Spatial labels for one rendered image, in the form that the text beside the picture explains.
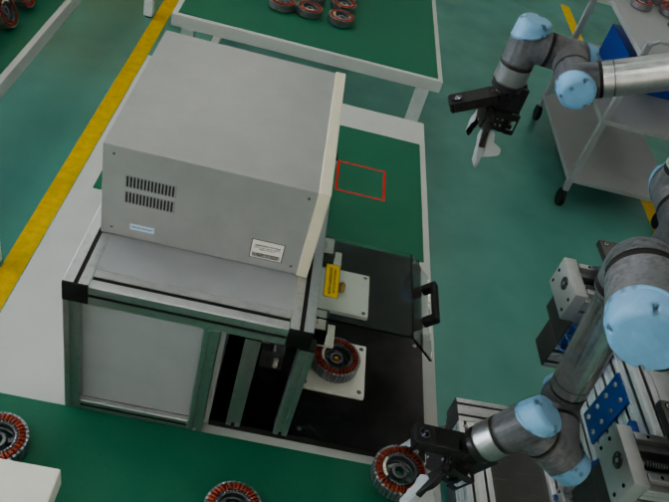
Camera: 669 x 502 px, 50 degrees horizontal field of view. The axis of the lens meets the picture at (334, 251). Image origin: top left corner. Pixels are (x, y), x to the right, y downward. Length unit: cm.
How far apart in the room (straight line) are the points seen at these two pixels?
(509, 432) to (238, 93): 81
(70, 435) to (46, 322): 30
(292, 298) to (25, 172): 215
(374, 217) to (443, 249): 124
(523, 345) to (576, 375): 171
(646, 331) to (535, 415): 31
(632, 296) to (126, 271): 83
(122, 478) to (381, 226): 105
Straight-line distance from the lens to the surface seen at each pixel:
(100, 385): 152
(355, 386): 165
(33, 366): 165
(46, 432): 155
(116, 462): 151
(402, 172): 237
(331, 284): 143
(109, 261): 133
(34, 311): 174
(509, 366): 299
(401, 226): 214
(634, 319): 110
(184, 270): 132
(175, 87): 142
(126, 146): 125
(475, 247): 344
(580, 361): 138
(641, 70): 157
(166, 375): 144
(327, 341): 158
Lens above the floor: 206
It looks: 41 degrees down
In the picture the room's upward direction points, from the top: 18 degrees clockwise
